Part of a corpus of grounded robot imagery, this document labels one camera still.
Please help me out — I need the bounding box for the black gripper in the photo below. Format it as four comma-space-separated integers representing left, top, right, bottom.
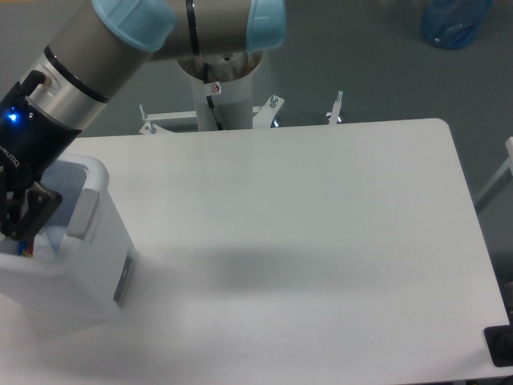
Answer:
1, 79, 80, 241

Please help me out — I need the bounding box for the white plastic bag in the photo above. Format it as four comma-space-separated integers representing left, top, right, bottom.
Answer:
33, 225, 66, 261

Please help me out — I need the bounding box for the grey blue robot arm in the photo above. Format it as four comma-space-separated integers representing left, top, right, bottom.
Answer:
1, 1, 287, 241

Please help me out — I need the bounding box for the white trash can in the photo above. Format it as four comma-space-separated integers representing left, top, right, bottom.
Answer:
1, 154, 137, 321

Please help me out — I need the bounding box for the colourful snack wrapper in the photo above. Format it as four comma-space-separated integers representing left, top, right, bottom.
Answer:
18, 238, 34, 258

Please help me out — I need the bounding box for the white left bracket with bolts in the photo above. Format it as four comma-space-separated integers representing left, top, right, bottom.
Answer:
139, 104, 198, 135

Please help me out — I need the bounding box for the black pedestal cable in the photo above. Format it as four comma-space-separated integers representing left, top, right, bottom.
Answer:
202, 62, 224, 132

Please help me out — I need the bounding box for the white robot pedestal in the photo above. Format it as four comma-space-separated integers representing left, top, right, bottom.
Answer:
177, 51, 264, 132

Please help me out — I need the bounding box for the white middle bracket with bolt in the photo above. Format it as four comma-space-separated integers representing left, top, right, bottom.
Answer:
252, 95, 285, 129

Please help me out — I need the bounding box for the white bracket with bolt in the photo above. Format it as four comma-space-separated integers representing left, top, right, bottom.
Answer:
325, 90, 344, 125
252, 95, 285, 129

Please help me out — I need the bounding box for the white right bracket with bolt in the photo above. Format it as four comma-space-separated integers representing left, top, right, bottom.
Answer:
325, 90, 344, 125

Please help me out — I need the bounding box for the white frame at right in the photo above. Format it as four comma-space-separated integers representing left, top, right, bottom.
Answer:
474, 136, 512, 214

